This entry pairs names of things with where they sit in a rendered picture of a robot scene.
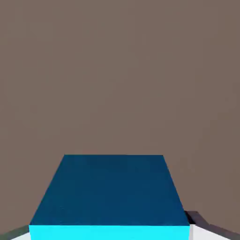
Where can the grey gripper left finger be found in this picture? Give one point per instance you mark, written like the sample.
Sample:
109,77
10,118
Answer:
17,235

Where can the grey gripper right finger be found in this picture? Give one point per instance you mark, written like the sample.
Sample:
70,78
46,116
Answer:
206,231

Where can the small cyan cube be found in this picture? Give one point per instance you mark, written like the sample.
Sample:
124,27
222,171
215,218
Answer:
110,191

